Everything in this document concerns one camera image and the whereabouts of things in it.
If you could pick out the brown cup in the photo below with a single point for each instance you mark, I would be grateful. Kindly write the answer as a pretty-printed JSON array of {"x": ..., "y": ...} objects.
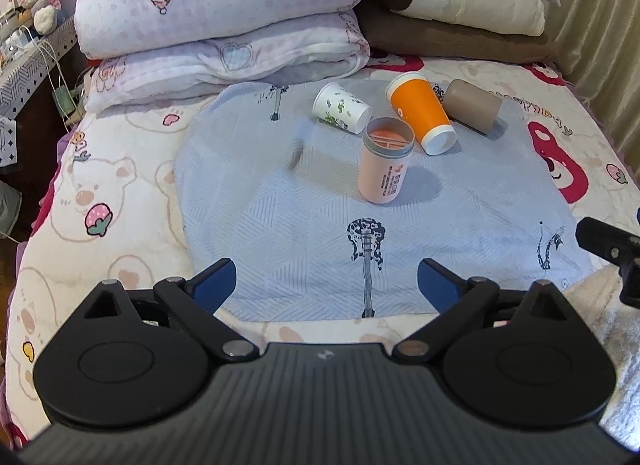
[{"x": 472, "y": 102}]

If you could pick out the beige curtain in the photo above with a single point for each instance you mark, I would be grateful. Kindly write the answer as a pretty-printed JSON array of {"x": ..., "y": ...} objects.
[{"x": 600, "y": 45}]

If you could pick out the orange cup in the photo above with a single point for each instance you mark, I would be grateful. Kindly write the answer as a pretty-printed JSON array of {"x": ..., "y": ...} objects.
[{"x": 420, "y": 107}]

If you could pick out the white cup with green print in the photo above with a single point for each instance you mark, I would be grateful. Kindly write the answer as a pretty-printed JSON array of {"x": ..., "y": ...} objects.
[{"x": 340, "y": 105}]

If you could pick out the green charger plug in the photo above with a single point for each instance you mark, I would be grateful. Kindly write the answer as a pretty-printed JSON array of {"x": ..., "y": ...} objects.
[{"x": 64, "y": 100}]

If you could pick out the light blue guitar print cloth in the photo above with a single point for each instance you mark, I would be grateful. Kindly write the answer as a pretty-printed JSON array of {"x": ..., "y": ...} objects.
[{"x": 280, "y": 215}]

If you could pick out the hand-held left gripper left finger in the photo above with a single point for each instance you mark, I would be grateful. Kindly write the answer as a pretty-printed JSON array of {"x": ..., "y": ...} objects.
[{"x": 217, "y": 284}]

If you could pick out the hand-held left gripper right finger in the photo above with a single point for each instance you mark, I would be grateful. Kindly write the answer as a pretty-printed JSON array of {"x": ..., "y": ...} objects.
[{"x": 436, "y": 286}]

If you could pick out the pink cup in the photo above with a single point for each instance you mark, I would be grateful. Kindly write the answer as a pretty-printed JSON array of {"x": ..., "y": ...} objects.
[{"x": 382, "y": 175}]

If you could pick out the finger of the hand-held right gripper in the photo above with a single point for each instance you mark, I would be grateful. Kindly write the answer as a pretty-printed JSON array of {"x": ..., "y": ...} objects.
[{"x": 607, "y": 240}]

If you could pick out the folded lilac heart print quilt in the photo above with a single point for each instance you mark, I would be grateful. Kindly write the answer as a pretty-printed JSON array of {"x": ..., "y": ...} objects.
[{"x": 200, "y": 65}]

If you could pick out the folded dark brown blanket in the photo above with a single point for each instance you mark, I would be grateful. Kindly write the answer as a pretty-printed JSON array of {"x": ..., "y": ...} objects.
[{"x": 450, "y": 40}]

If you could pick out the bear print bed sheet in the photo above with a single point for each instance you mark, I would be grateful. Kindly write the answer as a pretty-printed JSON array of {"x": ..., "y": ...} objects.
[{"x": 100, "y": 170}]

